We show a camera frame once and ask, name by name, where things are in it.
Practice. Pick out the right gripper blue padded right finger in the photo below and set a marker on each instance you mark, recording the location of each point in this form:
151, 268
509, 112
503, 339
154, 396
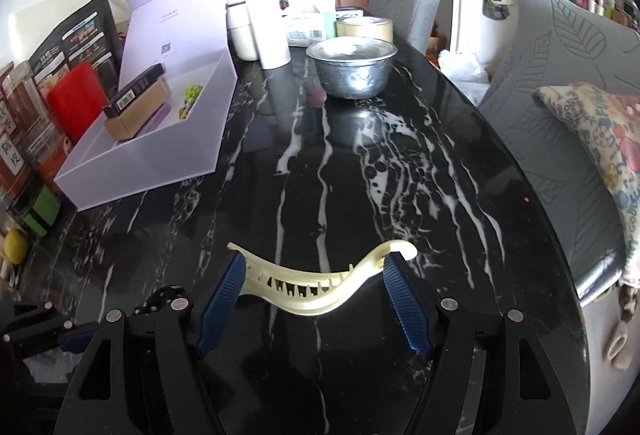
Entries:
408, 308

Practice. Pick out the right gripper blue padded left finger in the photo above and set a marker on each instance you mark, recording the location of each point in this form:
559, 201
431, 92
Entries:
215, 309

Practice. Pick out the cream hair claw clip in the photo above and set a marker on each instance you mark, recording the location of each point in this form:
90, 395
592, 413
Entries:
314, 294

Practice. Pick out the yellow green hair clip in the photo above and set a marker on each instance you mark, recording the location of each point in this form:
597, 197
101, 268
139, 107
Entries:
190, 97

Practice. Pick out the black rectangular box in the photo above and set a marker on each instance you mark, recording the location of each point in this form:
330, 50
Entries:
135, 88

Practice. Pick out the yellow lemon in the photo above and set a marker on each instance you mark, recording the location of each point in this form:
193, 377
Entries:
15, 246

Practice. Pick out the orange powder spice jar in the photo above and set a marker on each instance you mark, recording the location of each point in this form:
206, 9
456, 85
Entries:
16, 172

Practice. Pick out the gold cardboard box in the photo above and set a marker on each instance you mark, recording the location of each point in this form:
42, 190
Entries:
126, 126

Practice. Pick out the brown spice jar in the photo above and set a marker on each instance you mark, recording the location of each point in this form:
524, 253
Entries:
40, 135

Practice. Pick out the red plastic container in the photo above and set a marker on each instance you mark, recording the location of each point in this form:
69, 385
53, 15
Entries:
77, 100

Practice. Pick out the metal bowl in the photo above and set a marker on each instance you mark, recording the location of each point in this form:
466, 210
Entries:
353, 67

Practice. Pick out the floral cushion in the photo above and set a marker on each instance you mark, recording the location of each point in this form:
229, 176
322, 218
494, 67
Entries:
608, 127

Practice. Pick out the packing tape roll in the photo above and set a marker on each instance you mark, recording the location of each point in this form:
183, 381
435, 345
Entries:
366, 26

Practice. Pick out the lavender gift box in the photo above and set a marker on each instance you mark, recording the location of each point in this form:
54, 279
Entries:
178, 76

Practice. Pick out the tissue box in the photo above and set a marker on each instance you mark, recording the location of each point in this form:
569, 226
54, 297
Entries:
305, 29

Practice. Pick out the white cylindrical tumbler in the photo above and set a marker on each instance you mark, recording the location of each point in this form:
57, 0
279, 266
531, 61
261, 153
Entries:
270, 34

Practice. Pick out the black snack bag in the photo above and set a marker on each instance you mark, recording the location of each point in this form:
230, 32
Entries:
87, 35

